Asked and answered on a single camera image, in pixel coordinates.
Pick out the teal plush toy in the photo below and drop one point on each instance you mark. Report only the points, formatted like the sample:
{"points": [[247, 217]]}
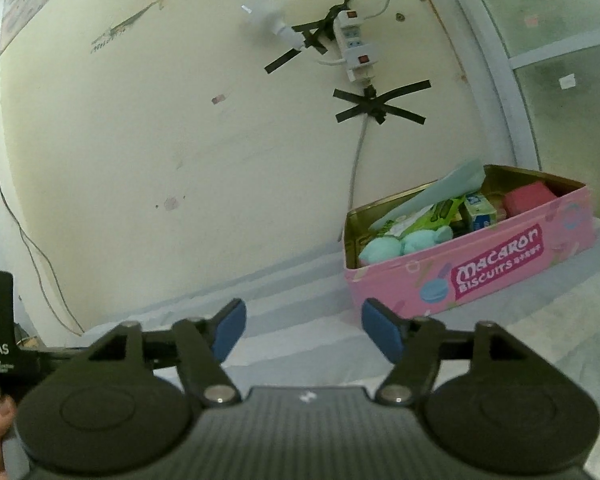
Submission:
{"points": [[405, 245]]}

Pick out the wall poster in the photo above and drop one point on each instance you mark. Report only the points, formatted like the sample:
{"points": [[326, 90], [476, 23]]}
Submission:
{"points": [[27, 0]]}

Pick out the pink box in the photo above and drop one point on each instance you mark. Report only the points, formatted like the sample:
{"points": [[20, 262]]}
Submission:
{"points": [[527, 199]]}

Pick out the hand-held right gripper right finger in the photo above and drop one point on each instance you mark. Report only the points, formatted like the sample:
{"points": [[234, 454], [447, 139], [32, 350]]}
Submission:
{"points": [[380, 330]]}

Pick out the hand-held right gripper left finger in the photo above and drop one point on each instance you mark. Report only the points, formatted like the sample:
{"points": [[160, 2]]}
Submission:
{"points": [[230, 330]]}

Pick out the pink biscuit tin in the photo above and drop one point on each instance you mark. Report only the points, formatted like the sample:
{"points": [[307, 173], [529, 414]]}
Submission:
{"points": [[480, 270]]}

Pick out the pink window sticker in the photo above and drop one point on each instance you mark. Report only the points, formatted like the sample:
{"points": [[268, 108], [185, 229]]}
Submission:
{"points": [[530, 20]]}

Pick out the window frame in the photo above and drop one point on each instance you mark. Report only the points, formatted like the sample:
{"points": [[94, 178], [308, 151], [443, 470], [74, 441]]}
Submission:
{"points": [[510, 60]]}

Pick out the black tape cross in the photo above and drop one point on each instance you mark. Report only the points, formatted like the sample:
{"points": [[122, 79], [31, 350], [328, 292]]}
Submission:
{"points": [[377, 105], [312, 35]]}

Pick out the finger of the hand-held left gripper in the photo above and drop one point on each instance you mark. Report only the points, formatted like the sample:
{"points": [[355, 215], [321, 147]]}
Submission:
{"points": [[50, 353]]}

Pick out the white power strip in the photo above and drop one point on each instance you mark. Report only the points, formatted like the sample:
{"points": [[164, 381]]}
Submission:
{"points": [[354, 42]]}

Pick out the green white carton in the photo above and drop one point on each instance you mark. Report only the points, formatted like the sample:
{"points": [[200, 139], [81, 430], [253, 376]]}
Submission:
{"points": [[480, 214]]}

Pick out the green snack packet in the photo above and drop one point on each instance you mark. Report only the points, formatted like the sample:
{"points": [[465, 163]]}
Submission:
{"points": [[432, 212]]}

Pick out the white plug adapter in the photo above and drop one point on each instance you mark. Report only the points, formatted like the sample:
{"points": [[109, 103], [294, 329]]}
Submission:
{"points": [[272, 20]]}

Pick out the white window sticker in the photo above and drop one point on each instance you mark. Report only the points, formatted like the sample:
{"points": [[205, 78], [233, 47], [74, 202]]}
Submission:
{"points": [[567, 81]]}

